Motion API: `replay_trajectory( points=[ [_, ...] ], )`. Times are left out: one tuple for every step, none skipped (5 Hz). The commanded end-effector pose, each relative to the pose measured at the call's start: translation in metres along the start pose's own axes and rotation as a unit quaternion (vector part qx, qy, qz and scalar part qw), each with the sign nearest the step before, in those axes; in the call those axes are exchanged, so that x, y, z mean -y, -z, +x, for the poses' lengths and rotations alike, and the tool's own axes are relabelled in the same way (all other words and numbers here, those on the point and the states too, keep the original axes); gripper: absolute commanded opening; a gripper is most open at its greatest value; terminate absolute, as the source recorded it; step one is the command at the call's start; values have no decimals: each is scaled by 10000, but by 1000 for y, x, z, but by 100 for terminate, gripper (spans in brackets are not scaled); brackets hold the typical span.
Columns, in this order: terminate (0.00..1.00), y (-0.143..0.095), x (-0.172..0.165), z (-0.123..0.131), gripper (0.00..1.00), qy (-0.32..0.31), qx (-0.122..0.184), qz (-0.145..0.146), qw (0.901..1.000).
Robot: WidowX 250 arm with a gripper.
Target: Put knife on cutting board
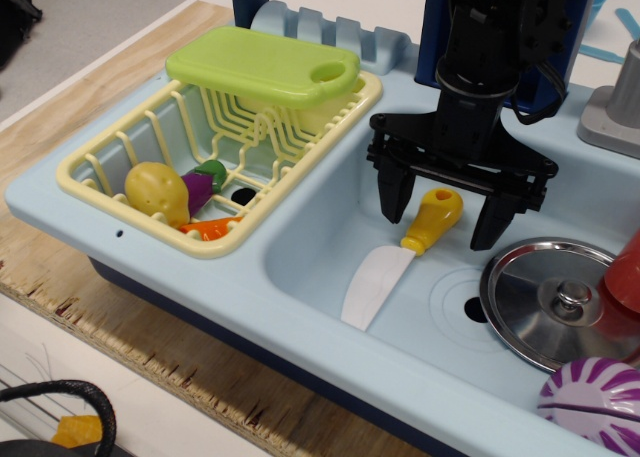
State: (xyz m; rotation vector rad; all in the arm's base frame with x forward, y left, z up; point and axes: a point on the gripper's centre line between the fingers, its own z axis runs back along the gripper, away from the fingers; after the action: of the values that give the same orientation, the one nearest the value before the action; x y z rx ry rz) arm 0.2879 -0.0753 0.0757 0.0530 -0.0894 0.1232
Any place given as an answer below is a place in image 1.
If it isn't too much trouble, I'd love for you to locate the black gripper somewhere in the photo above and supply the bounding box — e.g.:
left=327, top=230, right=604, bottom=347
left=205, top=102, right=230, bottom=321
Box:
left=367, top=89, right=558, bottom=251

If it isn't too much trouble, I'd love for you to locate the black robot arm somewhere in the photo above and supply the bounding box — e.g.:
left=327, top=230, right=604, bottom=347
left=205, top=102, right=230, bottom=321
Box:
left=367, top=0, right=571, bottom=251

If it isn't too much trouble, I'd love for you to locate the green plastic cutting board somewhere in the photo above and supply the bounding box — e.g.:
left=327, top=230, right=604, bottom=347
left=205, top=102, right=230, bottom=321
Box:
left=165, top=26, right=360, bottom=109

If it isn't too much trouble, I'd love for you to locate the wooden board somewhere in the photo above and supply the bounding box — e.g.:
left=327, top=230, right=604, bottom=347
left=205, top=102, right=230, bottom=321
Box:
left=0, top=0, right=426, bottom=457

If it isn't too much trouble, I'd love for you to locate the steel pot lid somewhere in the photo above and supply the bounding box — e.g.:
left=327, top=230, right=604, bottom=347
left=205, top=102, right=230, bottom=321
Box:
left=480, top=237, right=639, bottom=372

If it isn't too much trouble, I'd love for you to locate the light blue toy sink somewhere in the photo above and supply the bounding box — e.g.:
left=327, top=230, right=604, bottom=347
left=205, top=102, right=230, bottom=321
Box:
left=4, top=0, right=640, bottom=457

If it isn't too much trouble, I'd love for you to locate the grey toy faucet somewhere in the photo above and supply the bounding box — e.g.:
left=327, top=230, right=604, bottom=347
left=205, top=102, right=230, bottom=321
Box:
left=577, top=40, right=639, bottom=159

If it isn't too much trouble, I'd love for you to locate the red plastic cup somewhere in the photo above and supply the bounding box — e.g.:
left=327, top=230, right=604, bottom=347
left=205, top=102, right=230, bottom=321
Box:
left=596, top=230, right=639, bottom=354

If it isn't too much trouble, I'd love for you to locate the orange toy carrot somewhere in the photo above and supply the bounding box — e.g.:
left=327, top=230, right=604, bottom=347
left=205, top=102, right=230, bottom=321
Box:
left=179, top=217, right=242, bottom=242

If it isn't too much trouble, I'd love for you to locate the purple toy eggplant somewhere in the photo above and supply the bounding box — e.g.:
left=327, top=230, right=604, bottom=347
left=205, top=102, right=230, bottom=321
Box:
left=182, top=160, right=227, bottom=216

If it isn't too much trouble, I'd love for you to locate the blue plastic cup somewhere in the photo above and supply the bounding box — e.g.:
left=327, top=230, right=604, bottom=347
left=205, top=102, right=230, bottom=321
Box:
left=586, top=0, right=607, bottom=29

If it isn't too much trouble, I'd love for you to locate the light blue plastic spoon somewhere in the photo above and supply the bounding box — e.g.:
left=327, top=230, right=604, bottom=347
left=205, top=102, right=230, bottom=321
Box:
left=579, top=8, right=639, bottom=64

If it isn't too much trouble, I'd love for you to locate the purple white striped ball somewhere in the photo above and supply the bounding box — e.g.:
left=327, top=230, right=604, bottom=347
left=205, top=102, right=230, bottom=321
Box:
left=536, top=357, right=639, bottom=456

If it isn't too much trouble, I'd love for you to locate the cream dish drying rack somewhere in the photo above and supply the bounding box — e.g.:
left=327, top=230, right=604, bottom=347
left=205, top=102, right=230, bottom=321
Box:
left=56, top=72, right=383, bottom=258

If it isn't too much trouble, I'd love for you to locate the dark blue sink backsplash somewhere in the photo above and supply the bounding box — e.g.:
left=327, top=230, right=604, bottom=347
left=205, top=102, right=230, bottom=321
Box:
left=232, top=0, right=593, bottom=124

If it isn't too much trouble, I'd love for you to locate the yellow toy potato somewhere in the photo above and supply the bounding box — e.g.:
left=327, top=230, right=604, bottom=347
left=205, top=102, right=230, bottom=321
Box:
left=125, top=162, right=190, bottom=228

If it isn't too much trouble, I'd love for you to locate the yellow tape piece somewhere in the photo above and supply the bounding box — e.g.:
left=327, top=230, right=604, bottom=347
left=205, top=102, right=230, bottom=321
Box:
left=51, top=415, right=103, bottom=449

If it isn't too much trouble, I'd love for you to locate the black bag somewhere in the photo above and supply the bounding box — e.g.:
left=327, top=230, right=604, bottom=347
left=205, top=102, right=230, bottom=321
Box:
left=1, top=0, right=43, bottom=70

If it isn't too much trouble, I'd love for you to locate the black braided cable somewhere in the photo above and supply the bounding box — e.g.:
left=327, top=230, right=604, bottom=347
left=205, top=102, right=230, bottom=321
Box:
left=0, top=379, right=117, bottom=457

